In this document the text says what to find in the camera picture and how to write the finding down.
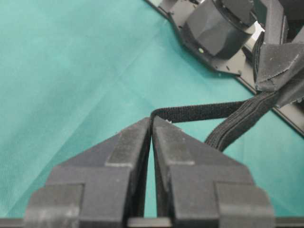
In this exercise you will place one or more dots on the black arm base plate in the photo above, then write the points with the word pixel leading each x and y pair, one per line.
pixel 214 31

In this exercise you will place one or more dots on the green table cloth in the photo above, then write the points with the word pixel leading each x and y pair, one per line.
pixel 75 72

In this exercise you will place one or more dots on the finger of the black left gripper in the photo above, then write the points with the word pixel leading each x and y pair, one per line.
pixel 281 69

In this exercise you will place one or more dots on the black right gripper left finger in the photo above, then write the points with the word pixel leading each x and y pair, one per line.
pixel 99 188

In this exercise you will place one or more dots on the black Velcro strap loop side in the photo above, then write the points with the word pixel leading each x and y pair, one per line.
pixel 241 120

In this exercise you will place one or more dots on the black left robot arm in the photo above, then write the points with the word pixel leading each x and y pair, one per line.
pixel 222 27

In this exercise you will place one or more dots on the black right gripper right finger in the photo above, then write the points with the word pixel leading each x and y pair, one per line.
pixel 200 187

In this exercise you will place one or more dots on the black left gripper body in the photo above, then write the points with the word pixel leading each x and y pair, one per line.
pixel 273 16

